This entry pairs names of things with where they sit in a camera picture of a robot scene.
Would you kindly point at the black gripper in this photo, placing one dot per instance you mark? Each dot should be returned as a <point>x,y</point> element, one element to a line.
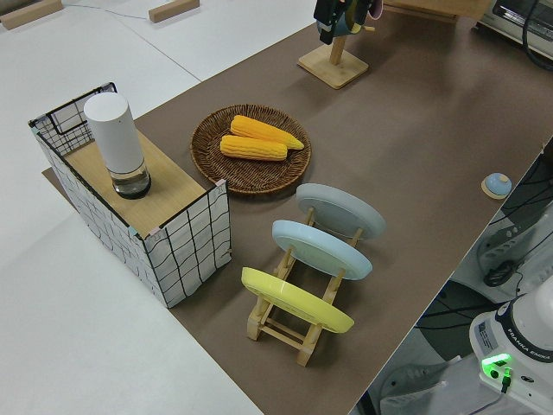
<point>329,10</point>

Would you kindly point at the light wooden drawer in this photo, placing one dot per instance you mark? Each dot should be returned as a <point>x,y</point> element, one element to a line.
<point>475,8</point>

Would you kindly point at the dark blue mug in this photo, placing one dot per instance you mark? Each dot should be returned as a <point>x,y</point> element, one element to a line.
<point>341,28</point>

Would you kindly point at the wooden mug tree stand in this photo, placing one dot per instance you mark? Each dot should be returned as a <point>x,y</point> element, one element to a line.
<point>334,67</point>

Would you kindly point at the pink mug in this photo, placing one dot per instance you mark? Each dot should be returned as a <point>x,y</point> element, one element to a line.
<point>375,8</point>

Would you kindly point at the light wooden cabinet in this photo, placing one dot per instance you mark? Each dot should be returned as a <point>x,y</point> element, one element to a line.
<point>432,14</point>

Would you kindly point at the upper yellow corn cob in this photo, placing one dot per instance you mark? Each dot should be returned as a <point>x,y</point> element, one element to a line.
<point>259,127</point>

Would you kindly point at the yellow corn cob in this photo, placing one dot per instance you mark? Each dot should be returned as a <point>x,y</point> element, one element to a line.
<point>252,148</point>
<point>259,127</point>

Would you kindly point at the lower yellow corn cob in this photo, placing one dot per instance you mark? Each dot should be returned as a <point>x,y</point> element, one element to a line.
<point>252,148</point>

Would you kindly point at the brown table mat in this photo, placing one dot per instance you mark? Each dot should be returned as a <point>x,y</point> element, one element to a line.
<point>410,151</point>

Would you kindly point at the long wooden block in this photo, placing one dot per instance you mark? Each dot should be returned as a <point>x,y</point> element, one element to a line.
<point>173,10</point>
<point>26,15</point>

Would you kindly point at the round brown wicker basket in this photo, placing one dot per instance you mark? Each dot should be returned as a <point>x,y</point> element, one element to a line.
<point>255,177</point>

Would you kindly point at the grey plate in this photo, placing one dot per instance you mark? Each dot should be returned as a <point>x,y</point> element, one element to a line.
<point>341,209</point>

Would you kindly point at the cream toaster oven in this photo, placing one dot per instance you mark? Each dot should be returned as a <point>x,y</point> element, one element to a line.
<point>510,21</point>

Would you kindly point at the light blue plate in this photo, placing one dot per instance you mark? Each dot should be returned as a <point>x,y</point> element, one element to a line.
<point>319,248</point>

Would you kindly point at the yellow plate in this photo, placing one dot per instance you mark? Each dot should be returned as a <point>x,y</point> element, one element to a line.
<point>294,300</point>

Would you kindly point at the white power strip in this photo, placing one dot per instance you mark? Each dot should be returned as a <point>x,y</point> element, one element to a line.
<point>501,246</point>

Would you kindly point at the black power adapter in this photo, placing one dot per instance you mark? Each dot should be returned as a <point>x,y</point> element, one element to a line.
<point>499,274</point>

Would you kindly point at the wooden plate rack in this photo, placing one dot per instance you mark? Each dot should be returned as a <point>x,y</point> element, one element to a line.
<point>309,346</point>

